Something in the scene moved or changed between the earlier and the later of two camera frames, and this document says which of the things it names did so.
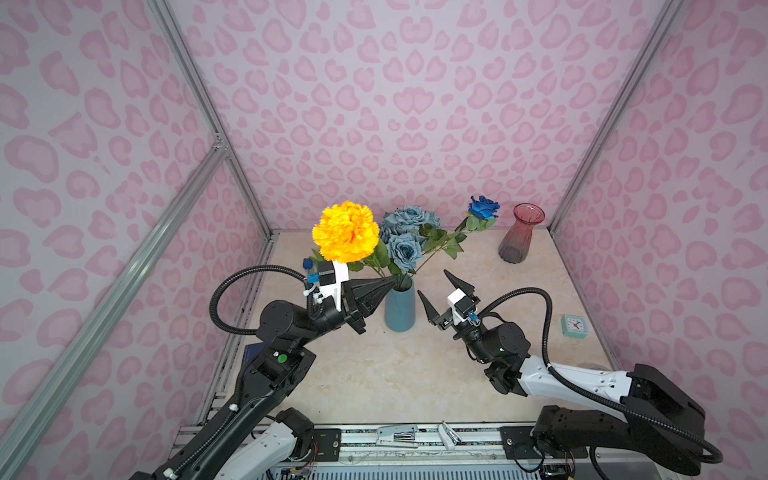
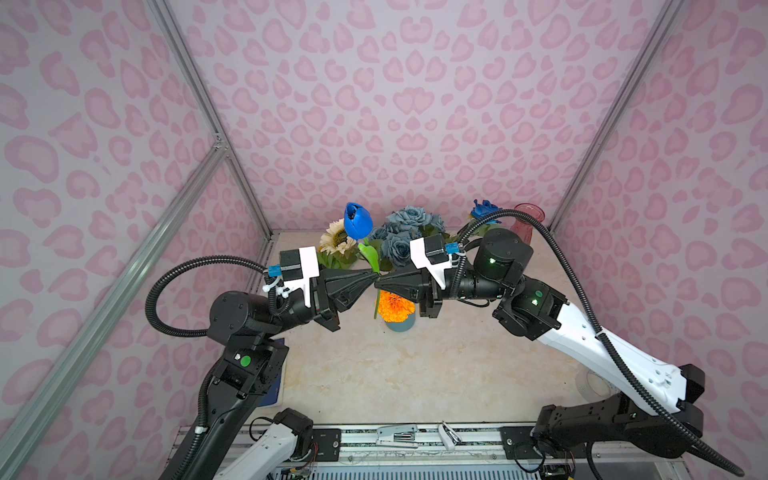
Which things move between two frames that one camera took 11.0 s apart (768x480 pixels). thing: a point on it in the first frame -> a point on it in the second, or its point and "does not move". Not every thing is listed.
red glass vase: x=516 y=244 does not move
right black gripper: x=448 y=318 -> x=428 y=290
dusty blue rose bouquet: x=408 y=233 does not move
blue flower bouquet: x=482 y=213 does not move
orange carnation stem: x=348 y=233 -> x=393 y=308
